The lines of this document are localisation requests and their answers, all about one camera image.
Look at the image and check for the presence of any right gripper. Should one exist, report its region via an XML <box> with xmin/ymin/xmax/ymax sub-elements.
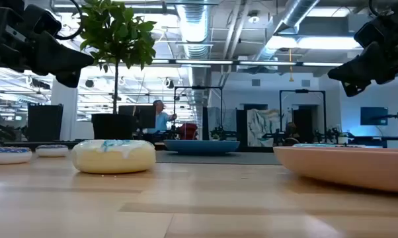
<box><xmin>327</xmin><ymin>32</ymin><xmax>398</xmax><ymax>98</ymax></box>

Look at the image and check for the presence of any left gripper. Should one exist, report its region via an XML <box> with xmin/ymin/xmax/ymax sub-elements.
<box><xmin>0</xmin><ymin>31</ymin><xmax>95</xmax><ymax>89</ymax></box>

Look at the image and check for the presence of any large blue iced donut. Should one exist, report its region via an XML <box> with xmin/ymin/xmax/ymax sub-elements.
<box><xmin>292</xmin><ymin>143</ymin><xmax>339</xmax><ymax>148</ymax></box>

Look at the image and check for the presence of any small purple iced donut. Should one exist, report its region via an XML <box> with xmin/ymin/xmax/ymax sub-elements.
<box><xmin>35</xmin><ymin>144</ymin><xmax>69</xmax><ymax>158</ymax></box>

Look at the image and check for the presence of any small teal iced donut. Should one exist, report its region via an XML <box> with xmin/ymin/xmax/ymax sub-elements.
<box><xmin>0</xmin><ymin>146</ymin><xmax>33</xmax><ymax>165</ymax></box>

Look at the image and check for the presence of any ceiling light strip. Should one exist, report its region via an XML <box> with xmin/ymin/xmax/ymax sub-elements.
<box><xmin>238</xmin><ymin>61</ymin><xmax>298</xmax><ymax>66</ymax></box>
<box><xmin>151</xmin><ymin>59</ymin><xmax>235</xmax><ymax>65</ymax></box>
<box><xmin>301</xmin><ymin>61</ymin><xmax>344</xmax><ymax>67</ymax></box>

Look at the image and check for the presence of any black cabinet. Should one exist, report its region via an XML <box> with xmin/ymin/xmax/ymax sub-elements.
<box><xmin>27</xmin><ymin>103</ymin><xmax>64</xmax><ymax>142</ymax></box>

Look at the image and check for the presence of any yellow hanging pipe fitting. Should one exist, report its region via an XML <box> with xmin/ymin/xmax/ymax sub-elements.
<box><xmin>288</xmin><ymin>48</ymin><xmax>295</xmax><ymax>83</ymax></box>

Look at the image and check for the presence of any black desk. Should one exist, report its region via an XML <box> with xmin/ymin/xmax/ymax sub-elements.
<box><xmin>346</xmin><ymin>134</ymin><xmax>398</xmax><ymax>149</ymax></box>

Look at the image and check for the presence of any green potted plant black pot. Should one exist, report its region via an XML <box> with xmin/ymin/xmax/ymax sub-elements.
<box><xmin>78</xmin><ymin>0</ymin><xmax>157</xmax><ymax>140</ymax></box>

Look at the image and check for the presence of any black computer monitor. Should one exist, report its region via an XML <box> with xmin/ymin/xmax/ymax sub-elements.
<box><xmin>118</xmin><ymin>104</ymin><xmax>157</xmax><ymax>130</ymax></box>

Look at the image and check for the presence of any pink plate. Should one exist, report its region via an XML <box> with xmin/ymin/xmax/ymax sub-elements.
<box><xmin>273</xmin><ymin>146</ymin><xmax>398</xmax><ymax>195</ymax></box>

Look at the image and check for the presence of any large white iced donut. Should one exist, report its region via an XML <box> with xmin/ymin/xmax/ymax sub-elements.
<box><xmin>71</xmin><ymin>139</ymin><xmax>157</xmax><ymax>175</ymax></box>

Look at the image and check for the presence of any person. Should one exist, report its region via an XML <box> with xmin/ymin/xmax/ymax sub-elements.
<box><xmin>152</xmin><ymin>99</ymin><xmax>179</xmax><ymax>135</ymax></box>

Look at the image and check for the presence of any red bag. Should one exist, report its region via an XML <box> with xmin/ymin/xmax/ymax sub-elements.
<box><xmin>179</xmin><ymin>122</ymin><xmax>199</xmax><ymax>141</ymax></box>

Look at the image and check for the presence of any blue plate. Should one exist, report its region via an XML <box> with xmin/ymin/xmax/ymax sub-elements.
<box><xmin>163</xmin><ymin>139</ymin><xmax>241</xmax><ymax>155</ymax></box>

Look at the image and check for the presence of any blue wall screen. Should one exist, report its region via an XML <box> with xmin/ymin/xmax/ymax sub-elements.
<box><xmin>360</xmin><ymin>106</ymin><xmax>389</xmax><ymax>126</ymax></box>

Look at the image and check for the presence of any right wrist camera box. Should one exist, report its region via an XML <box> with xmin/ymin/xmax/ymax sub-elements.
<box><xmin>353</xmin><ymin>19</ymin><xmax>385</xmax><ymax>49</ymax></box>

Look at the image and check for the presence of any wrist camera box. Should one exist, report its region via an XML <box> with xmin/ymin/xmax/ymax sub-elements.
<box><xmin>353</xmin><ymin>19</ymin><xmax>385</xmax><ymax>49</ymax></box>
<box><xmin>24</xmin><ymin>3</ymin><xmax>63</xmax><ymax>38</ymax></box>

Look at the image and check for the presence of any black rig frame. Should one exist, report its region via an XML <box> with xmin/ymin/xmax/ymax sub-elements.
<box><xmin>173</xmin><ymin>85</ymin><xmax>223</xmax><ymax>141</ymax></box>
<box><xmin>279</xmin><ymin>89</ymin><xmax>327</xmax><ymax>143</ymax></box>

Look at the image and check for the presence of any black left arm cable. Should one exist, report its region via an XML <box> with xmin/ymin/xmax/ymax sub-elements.
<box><xmin>55</xmin><ymin>0</ymin><xmax>84</xmax><ymax>41</ymax></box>

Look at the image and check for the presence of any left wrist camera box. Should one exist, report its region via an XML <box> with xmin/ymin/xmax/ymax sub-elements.
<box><xmin>24</xmin><ymin>3</ymin><xmax>63</xmax><ymax>38</ymax></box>

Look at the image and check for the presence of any silver ventilation duct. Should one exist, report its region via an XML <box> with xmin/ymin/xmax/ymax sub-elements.
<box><xmin>175</xmin><ymin>0</ymin><xmax>210</xmax><ymax>60</ymax></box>
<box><xmin>251</xmin><ymin>0</ymin><xmax>321</xmax><ymax>63</ymax></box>

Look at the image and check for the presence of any white teal wall hanging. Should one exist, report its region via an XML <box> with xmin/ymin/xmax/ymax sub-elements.
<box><xmin>247</xmin><ymin>108</ymin><xmax>281</xmax><ymax>147</ymax></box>

